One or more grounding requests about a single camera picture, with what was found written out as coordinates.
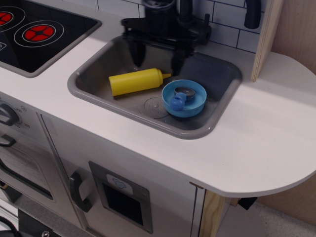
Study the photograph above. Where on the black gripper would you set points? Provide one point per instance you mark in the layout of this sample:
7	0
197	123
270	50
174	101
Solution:
159	27

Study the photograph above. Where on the blue handled grey spoon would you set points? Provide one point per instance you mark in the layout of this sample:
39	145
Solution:
181	96

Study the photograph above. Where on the blue plastic bowl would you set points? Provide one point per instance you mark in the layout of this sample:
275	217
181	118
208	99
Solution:
192	107

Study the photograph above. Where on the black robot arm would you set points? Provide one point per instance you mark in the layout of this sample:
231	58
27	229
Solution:
160	2

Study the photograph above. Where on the grey plastic sink basin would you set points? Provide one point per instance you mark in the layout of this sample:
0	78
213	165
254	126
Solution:
218	77

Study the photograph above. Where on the yellow squeeze bottle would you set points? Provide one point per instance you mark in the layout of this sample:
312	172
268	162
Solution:
137	81

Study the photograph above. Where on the black toy faucet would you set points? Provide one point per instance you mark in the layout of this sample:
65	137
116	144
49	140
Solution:
203	30

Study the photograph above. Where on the light wood side panel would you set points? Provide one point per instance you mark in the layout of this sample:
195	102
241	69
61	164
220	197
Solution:
267	35

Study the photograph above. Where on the black toy stovetop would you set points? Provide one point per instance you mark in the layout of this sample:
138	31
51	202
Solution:
34	36

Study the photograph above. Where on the grey ice dispenser panel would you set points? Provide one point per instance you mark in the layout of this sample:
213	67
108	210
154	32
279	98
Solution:
123	197

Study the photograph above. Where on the grey oven knob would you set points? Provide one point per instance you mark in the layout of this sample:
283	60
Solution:
8	115

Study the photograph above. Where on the dark grey cabinet door handle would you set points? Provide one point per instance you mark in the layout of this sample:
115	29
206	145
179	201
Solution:
75	182

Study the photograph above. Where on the grey oven door handle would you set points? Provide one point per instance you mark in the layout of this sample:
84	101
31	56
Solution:
7	141

